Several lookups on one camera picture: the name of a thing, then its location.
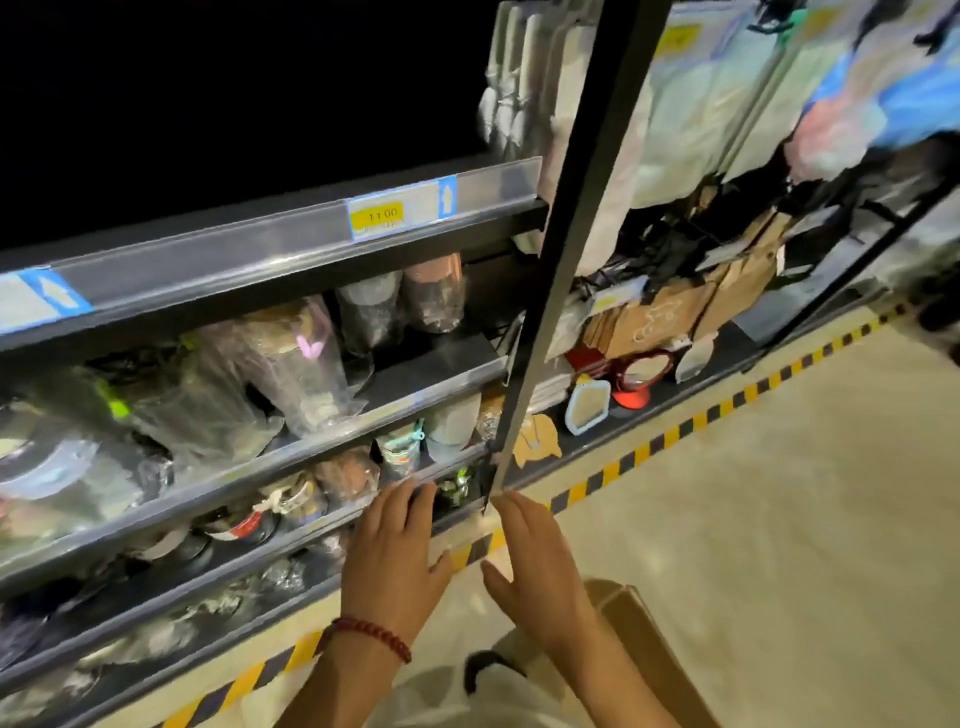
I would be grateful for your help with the person's left hand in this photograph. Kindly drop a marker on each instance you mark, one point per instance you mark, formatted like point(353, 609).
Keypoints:
point(390, 570)

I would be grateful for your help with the person's right hand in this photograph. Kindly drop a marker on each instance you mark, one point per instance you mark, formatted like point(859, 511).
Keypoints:
point(547, 592)

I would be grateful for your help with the brown cardboard box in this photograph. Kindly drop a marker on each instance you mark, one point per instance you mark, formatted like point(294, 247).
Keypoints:
point(652, 652)

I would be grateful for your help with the black metal store shelving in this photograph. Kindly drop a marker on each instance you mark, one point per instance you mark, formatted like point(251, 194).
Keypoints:
point(262, 247)

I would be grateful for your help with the blue bottle cream lid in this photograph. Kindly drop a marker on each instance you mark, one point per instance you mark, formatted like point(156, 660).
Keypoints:
point(52, 465)

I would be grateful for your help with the person's light grey trousers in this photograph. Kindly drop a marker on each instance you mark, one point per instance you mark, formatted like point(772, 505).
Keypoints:
point(450, 705)

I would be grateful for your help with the tan bear shaped item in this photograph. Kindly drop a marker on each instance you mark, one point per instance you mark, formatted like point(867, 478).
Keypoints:
point(536, 442)

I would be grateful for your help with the white blue framed mirror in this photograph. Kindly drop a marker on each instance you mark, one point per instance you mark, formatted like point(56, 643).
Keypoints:
point(589, 405)

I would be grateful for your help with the stack of clear plastic packs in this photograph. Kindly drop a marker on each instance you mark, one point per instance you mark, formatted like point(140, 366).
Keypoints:
point(551, 390)

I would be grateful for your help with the red round mirror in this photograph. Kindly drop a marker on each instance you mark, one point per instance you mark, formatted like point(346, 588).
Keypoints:
point(645, 371)

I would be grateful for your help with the clear bear print pouch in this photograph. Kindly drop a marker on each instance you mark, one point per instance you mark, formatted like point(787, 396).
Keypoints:
point(566, 330)

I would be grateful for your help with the white oval mirror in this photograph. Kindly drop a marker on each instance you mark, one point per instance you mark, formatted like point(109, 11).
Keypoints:
point(696, 360)

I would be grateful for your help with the yellow white price label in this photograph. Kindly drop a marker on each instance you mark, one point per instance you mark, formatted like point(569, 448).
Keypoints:
point(679, 37)
point(615, 298)
point(30, 304)
point(397, 214)

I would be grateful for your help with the grey flat pack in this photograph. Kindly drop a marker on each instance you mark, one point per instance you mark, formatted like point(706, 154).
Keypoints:
point(787, 315)

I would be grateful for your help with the black hanging bags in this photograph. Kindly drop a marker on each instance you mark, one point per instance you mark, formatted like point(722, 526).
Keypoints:
point(675, 240)

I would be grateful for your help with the dark low display stand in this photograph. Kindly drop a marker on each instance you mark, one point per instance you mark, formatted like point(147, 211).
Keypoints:
point(941, 315)

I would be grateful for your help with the row of hanging pastel pouches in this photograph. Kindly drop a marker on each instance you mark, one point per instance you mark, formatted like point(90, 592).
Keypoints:
point(690, 112)

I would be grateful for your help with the white hanging cloth packs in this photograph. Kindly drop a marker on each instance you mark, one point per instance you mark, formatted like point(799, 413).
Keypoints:
point(525, 75)

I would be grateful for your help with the blue pink fluffy sponges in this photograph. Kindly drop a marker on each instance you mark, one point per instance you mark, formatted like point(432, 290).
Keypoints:
point(915, 105)

